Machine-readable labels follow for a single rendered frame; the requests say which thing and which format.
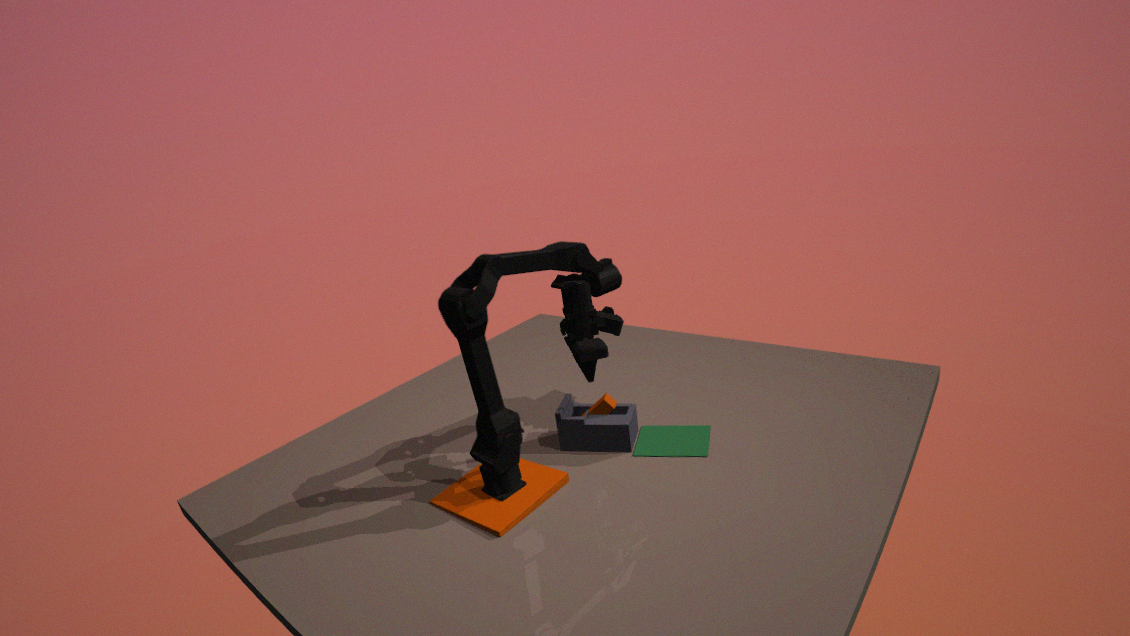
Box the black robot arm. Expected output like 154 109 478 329
438 241 622 502

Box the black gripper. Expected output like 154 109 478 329
560 304 609 383

